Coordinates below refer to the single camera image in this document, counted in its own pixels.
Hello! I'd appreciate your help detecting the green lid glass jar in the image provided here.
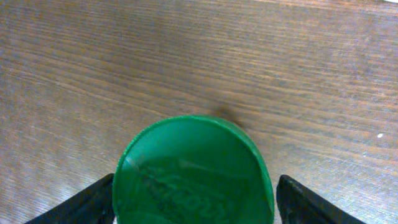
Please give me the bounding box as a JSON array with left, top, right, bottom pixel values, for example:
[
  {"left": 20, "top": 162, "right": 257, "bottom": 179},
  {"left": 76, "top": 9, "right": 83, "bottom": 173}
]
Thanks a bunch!
[{"left": 112, "top": 115, "right": 274, "bottom": 224}]

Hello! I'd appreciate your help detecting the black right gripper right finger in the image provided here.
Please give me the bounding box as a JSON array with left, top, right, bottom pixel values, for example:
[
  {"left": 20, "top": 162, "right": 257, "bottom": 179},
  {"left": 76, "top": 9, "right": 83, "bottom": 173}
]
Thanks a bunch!
[{"left": 276, "top": 175, "right": 364, "bottom": 224}]

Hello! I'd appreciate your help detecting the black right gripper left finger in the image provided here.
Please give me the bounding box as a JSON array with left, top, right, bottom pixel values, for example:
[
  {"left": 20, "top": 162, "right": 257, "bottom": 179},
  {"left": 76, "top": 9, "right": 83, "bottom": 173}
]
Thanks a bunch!
[{"left": 26, "top": 174, "right": 115, "bottom": 224}]

